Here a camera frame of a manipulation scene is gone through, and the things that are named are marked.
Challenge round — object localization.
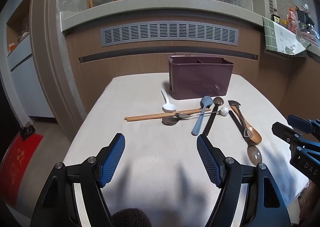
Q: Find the wooden spoon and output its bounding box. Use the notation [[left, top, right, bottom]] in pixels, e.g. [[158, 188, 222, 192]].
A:
[[231, 107, 262, 144]]

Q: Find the steel cutout handle spoon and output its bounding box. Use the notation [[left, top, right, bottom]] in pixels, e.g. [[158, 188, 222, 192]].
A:
[[228, 100, 253, 138]]

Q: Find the steel spoon with white ball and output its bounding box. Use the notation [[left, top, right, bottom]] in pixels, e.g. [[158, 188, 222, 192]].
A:
[[174, 107, 228, 119]]

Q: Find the brown spoon with black handle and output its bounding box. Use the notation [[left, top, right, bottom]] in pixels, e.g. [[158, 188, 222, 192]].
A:
[[202, 97, 224, 136]]

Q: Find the blue plastic spoon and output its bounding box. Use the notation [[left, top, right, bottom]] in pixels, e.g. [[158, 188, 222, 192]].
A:
[[191, 96, 213, 136]]

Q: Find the wooden chopstick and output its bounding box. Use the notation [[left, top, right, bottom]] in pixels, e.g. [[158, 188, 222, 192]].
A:
[[124, 107, 207, 120], [126, 109, 212, 123]]

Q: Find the white plastic spoon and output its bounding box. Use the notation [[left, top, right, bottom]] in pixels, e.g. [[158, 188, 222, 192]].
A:
[[161, 89, 176, 113]]

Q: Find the dark steel smiley spoon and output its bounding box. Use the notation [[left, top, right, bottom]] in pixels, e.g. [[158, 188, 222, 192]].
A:
[[162, 116, 180, 126]]

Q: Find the red floor mat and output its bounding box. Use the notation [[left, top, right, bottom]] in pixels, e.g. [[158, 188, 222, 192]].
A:
[[1, 133, 44, 215]]

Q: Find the green checked dish towel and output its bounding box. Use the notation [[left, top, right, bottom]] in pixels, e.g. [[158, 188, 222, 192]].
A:
[[263, 17, 311, 58]]

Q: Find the orange drink bottle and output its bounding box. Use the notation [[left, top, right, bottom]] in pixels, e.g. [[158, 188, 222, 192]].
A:
[[287, 8, 297, 34]]

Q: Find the maroon plastic utensil caddy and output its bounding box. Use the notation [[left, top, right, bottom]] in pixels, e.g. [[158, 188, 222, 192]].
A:
[[168, 55, 234, 100]]

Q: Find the grey ventilation grille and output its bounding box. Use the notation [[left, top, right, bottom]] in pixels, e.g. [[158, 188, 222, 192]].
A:
[[100, 21, 239, 47]]

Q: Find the speckled stone countertop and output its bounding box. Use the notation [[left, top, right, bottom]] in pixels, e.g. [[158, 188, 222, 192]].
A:
[[60, 0, 263, 32]]

